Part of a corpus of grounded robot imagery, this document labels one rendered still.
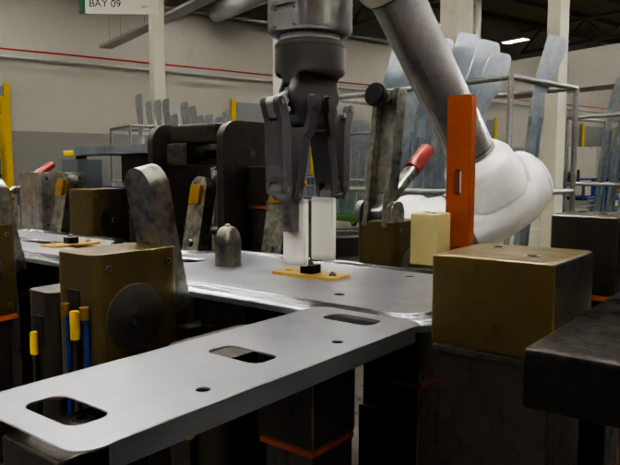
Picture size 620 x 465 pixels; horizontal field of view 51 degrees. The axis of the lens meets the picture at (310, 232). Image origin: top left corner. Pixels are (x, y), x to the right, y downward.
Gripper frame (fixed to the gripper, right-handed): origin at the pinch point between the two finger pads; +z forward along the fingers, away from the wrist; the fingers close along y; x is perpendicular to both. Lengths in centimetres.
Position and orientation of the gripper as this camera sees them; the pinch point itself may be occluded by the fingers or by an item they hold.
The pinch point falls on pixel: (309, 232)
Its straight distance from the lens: 70.1
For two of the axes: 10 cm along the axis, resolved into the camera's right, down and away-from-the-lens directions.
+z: 0.0, 10.0, 1.0
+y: -6.2, 0.8, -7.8
